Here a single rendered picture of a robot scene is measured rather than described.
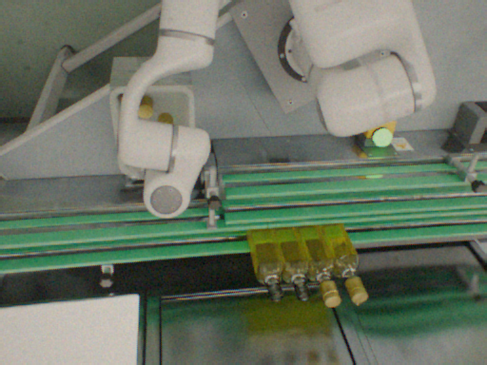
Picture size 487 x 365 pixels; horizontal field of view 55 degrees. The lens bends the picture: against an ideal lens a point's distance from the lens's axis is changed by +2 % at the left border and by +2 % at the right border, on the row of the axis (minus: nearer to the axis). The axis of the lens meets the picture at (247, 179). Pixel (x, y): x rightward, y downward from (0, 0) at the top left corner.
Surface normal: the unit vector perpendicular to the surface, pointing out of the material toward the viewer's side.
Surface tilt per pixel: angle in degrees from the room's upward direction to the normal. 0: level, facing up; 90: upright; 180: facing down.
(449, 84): 0
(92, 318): 90
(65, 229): 90
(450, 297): 90
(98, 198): 90
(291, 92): 5
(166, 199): 15
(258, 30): 5
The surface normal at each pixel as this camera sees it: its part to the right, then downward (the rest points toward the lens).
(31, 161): 0.16, 0.59
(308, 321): 0.05, -0.80
